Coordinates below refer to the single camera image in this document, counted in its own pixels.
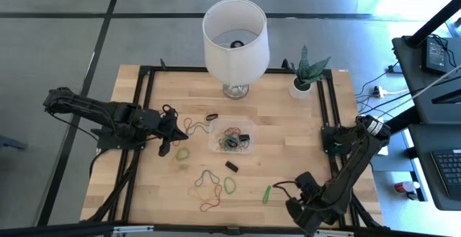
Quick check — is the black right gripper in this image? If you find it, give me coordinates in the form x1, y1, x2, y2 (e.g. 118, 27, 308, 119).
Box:
286, 171, 327, 236

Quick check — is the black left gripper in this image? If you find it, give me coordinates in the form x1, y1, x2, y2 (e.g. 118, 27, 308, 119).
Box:
143, 109, 189, 158

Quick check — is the green rubber band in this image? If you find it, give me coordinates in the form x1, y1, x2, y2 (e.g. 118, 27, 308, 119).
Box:
223, 176, 238, 195
261, 185, 272, 205
218, 138, 235, 152
175, 146, 191, 161

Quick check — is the long orange-red rubber band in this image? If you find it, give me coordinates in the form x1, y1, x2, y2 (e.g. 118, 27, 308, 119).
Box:
173, 117, 194, 147

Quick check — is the blue rubber band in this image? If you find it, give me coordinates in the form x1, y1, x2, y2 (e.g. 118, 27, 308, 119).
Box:
223, 135, 241, 148
187, 121, 212, 138

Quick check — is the teal rubber band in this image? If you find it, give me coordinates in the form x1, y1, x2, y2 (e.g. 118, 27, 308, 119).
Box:
194, 169, 221, 189

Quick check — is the clear plastic bin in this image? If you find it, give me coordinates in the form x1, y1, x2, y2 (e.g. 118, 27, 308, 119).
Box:
208, 118, 257, 156

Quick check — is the yellow rubber band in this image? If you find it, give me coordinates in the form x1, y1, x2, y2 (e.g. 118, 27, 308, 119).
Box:
187, 185, 217, 202

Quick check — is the white shade table lamp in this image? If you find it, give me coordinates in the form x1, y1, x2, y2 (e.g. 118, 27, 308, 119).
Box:
201, 0, 271, 101

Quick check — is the red white bottle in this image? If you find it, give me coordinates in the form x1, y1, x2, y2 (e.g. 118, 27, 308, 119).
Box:
393, 180, 421, 201

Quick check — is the black desk with keyboard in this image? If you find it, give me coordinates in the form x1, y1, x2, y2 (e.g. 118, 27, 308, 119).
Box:
408, 123, 461, 212

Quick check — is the black diagonal support beam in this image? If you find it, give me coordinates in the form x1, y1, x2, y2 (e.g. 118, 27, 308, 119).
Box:
385, 105, 422, 133

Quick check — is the yellow white power strip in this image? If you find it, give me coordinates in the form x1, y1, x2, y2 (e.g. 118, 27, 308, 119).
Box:
372, 85, 389, 99

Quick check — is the snake plant in white pot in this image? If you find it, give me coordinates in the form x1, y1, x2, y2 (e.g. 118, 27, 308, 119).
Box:
287, 45, 332, 100

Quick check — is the black keyboard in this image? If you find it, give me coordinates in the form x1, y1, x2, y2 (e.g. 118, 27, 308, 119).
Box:
430, 149, 461, 200

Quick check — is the black rig cross bar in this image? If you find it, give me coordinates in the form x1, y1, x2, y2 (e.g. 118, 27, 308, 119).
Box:
0, 221, 461, 237

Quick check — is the grey floor object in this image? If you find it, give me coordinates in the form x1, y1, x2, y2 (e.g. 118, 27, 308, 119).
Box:
0, 134, 29, 152

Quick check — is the black desk with power adapter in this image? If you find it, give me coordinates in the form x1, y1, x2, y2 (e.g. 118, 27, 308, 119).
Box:
391, 35, 461, 125

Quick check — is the black power adapter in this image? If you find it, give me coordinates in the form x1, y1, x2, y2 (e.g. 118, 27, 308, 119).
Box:
421, 36, 455, 76

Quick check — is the black diagonal pole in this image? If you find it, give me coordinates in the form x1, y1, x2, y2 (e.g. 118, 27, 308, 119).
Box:
406, 0, 461, 48

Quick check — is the left gripper cable loop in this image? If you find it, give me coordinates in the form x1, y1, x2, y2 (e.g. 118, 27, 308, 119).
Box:
161, 103, 178, 117

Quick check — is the gripper cable loop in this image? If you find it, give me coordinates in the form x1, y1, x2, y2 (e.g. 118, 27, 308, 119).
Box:
161, 103, 178, 117
272, 180, 300, 199

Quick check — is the silver metal bracket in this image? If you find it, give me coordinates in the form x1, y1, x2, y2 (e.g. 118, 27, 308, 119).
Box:
312, 228, 356, 237
112, 225, 155, 236

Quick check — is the right gripper cable loop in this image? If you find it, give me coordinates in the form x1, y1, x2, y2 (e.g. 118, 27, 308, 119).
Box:
272, 180, 300, 199

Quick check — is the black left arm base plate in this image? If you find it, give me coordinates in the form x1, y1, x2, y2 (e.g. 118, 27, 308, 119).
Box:
91, 121, 148, 151

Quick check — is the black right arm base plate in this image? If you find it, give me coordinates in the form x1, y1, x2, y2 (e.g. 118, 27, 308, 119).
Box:
321, 125, 374, 156

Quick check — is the white cable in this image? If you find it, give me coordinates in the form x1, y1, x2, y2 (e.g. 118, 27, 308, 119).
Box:
410, 63, 461, 99

